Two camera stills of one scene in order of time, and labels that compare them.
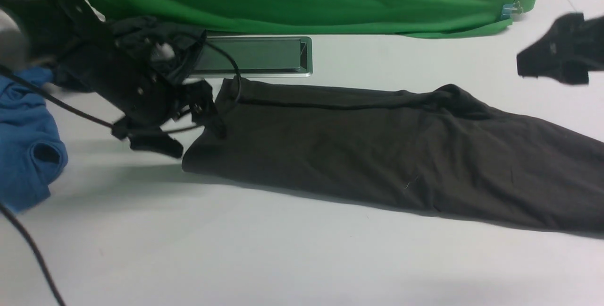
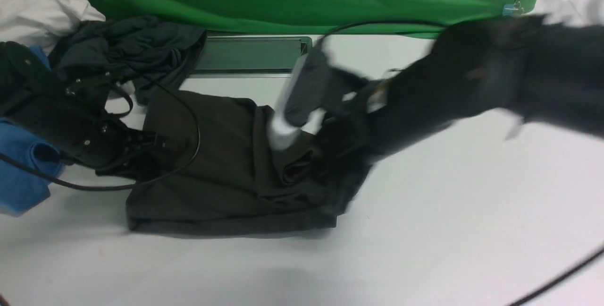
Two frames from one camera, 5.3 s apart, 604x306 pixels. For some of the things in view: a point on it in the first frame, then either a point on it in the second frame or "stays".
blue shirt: [33, 153] stays
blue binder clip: [509, 9] stays
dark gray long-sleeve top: [445, 148] → [210, 166]
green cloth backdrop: [399, 1] stays
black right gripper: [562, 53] → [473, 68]
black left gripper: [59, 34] → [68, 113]
